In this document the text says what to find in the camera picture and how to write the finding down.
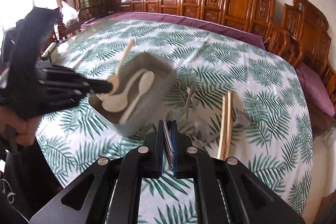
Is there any light bamboo chopstick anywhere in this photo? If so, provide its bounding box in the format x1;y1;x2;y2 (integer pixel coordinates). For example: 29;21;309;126
224;90;233;160
217;96;226;160

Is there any small white plastic spoon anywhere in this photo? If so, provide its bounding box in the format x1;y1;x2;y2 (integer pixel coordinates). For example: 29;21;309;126
119;71;155;124

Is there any stainless steel spoon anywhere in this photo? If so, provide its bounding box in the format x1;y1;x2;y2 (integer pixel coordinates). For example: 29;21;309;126
193;111;251;147

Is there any person's left hand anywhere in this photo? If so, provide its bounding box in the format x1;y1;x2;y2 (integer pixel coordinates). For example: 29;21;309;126
0;106;41;147

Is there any dark wooden dining chair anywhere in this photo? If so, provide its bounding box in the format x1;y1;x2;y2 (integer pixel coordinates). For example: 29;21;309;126
45;8;81;42

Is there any grey rectangular metal tray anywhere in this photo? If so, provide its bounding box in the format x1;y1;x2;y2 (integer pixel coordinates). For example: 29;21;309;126
88;52;177;138

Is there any palm leaf tablecloth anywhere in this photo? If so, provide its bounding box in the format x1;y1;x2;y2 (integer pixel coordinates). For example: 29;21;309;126
37;19;313;214

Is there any white plastic bag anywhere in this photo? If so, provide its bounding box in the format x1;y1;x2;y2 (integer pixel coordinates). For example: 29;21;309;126
61;1;79;28

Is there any purple bench cushion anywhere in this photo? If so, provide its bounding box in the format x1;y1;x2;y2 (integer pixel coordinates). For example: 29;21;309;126
81;12;266;50

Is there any purple armchair cushion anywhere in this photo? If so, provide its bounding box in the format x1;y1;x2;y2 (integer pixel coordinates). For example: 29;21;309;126
295;63;335;117

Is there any carved wooden armchair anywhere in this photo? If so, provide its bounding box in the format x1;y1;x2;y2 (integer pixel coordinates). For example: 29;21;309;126
265;0;335;106

